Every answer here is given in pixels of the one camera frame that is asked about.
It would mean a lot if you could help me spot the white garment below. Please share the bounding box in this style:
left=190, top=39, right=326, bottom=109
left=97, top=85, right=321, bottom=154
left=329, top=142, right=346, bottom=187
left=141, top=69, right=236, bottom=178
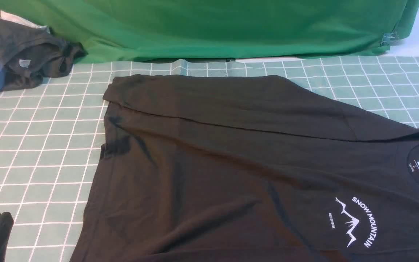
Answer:
left=0, top=10, right=51, bottom=33

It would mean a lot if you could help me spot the green backdrop cloth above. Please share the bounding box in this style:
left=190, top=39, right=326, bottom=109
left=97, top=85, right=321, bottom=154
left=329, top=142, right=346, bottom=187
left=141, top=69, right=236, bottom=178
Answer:
left=0, top=0, right=419, bottom=63

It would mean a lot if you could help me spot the dark gray long-sleeve top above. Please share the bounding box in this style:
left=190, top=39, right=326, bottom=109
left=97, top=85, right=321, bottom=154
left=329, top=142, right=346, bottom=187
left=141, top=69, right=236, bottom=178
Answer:
left=0, top=74, right=419, bottom=262

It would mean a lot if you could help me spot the crumpled dark gray garment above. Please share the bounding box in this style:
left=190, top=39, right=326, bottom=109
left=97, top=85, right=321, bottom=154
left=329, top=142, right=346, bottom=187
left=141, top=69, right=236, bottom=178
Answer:
left=0, top=19, right=87, bottom=91

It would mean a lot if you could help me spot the metal binder clip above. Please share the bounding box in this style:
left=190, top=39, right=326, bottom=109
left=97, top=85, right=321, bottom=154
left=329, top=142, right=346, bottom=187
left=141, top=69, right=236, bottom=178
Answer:
left=380, top=31, right=400, bottom=46

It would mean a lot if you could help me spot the green checkered tablecloth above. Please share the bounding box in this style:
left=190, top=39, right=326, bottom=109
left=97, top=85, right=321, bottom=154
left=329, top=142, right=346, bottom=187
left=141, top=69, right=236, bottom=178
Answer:
left=0, top=55, right=419, bottom=262

